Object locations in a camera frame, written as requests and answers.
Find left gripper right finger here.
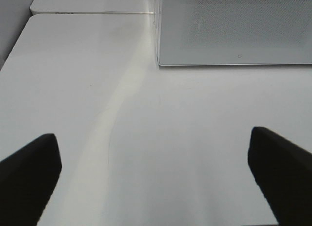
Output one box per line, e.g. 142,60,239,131
248,127,312,226

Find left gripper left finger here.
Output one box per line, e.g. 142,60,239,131
0,133,62,226

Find white microwave door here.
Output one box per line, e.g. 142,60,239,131
157,0,312,66

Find white microwave oven body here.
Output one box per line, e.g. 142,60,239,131
153,0,162,65

